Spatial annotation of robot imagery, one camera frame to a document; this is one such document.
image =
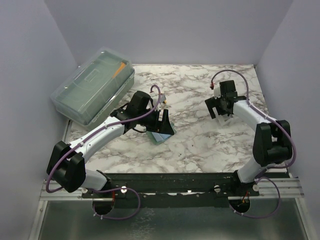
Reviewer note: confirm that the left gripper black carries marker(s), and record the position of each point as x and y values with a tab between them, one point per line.
163	126

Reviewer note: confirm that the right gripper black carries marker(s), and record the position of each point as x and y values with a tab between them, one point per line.
212	103

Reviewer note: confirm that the green card holder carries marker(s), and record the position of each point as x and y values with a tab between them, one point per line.
158	138

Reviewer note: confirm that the white plastic card tray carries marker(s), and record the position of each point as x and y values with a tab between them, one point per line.
224	120

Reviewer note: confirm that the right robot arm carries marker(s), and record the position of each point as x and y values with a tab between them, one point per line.
271	144

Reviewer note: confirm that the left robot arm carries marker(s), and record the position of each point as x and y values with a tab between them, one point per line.
67	164

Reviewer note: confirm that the clear plastic storage box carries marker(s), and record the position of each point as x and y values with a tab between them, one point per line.
90	94

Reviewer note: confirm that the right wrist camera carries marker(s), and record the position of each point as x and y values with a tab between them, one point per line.
215	87

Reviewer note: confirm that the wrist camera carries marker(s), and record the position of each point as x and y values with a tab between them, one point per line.
153	100
215	87

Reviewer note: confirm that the yellow handled hex key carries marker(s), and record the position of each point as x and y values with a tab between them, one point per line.
163	99

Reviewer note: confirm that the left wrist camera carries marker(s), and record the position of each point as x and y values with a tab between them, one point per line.
153	100

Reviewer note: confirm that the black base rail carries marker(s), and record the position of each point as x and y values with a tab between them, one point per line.
168	190

